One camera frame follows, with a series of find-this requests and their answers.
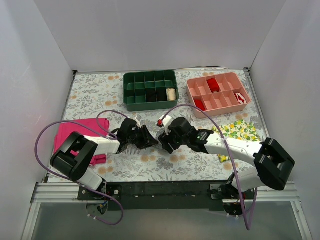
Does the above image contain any beige rolled sock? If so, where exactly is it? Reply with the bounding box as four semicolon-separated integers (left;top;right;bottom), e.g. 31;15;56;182
166;88;177;101

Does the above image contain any pink divided organizer tray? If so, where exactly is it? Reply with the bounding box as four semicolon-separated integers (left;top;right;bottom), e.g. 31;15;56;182
186;72;251;119

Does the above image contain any black rolled cloth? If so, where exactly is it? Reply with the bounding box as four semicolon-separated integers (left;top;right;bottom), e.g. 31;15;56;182
145;88;157;103
156;88;168;102

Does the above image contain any lemon print folded cloth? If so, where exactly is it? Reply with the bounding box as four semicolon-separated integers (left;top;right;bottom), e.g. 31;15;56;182
211;118;259;163

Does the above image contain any green divided organizer tray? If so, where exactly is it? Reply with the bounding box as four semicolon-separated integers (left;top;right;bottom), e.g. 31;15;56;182
123;70;180;112

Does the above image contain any red white rolled cloth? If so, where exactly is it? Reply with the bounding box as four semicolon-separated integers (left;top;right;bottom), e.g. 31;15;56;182
234;92;247;105

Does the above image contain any pink folded cloth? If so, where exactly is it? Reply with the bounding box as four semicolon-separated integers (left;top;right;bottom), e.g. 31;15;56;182
54;118;107;166

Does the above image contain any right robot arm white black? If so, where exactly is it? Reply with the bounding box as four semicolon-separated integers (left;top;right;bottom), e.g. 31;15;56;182
157;116;295;199

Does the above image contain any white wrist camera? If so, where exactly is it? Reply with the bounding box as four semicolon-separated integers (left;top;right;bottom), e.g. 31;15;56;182
134;115;142;128
157;115;174;135

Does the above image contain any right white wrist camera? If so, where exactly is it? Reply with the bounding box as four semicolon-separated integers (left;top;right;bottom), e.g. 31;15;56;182
157;115;174;135

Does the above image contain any red rolled cloth upper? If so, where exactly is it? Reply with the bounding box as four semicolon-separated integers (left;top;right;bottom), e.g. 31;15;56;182
207;77;220;93

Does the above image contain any black metal base rail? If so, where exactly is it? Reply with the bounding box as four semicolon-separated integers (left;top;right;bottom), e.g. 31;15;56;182
77;180;240;211

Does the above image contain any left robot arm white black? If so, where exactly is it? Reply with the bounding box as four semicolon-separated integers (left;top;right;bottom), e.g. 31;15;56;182
50;118;158;200

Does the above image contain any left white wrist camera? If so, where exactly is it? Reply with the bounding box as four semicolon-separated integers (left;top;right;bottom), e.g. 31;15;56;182
134;115;142;128

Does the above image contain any red rolled cloth lower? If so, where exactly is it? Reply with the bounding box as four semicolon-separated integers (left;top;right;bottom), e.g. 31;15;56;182
194;99;206;111

